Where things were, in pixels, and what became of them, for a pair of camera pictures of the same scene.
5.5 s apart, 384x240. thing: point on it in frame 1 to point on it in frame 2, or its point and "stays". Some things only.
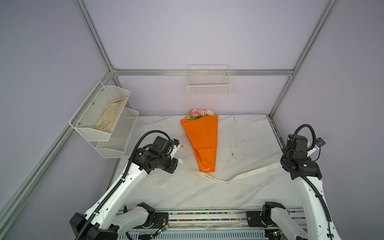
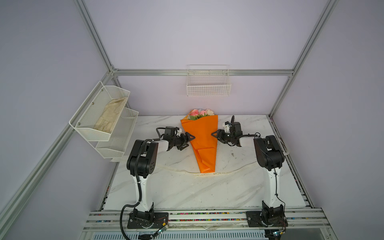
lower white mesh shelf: [115, 146] stays
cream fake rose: [210, 112] stays
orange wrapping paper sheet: [202, 132] stays
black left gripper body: [167, 164] to [179, 142]
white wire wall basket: [208, 80] stays
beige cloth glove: [112, 110] stays
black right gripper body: [284, 156] to [226, 138]
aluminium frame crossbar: [201, 72] stays
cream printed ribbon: [224, 180] to [208, 175]
